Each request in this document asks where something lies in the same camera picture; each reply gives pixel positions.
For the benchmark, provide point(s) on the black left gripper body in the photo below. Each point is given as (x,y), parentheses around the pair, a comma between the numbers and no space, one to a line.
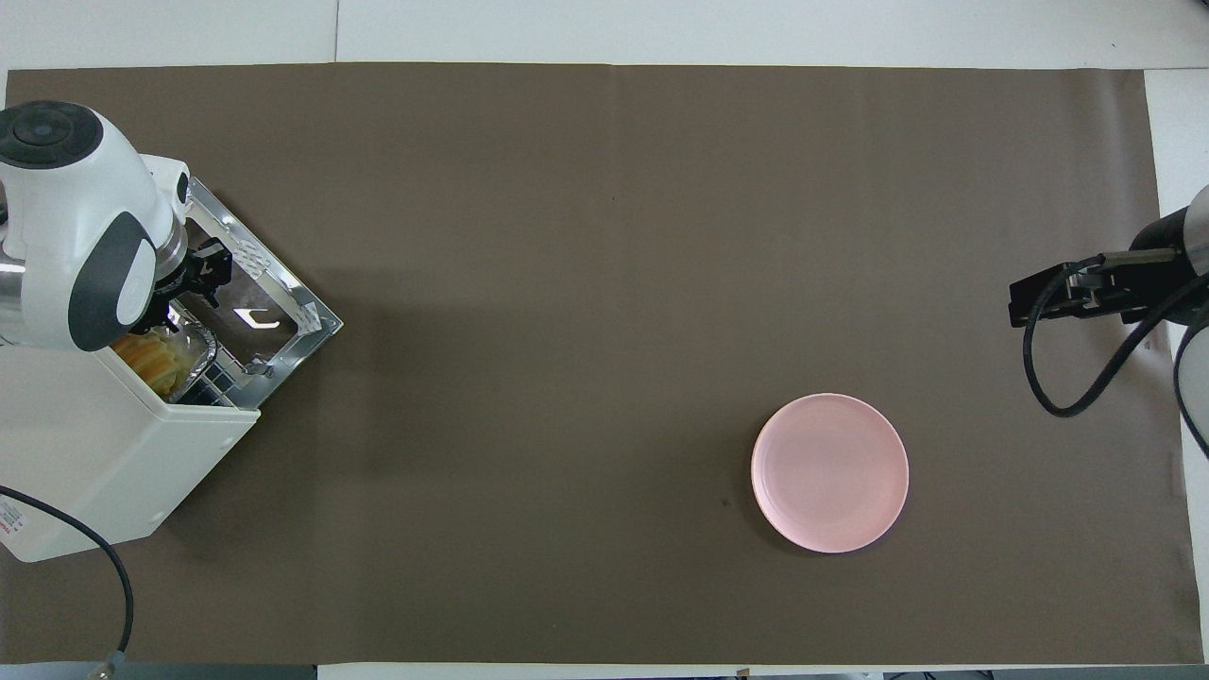
(203,264)

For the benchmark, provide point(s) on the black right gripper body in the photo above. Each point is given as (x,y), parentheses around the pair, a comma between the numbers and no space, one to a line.
(1152,264)

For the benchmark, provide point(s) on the golden sliced bread loaf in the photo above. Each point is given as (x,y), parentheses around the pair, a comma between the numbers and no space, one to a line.
(156,364)

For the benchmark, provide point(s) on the aluminium foil tray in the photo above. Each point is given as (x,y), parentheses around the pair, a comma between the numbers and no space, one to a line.
(203,357)

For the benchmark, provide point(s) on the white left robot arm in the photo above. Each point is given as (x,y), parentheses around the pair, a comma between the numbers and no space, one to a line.
(57,217)

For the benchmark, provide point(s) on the chrome glass oven door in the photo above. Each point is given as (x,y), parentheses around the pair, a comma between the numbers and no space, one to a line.
(312,316)

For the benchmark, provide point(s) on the cream white toaster oven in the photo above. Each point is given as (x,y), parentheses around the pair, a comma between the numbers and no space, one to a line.
(94,453)

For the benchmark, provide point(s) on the pink round plate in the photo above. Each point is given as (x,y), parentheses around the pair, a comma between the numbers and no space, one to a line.
(829,472)

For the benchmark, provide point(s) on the brown table mat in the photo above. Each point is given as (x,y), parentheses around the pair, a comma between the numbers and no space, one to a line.
(567,331)

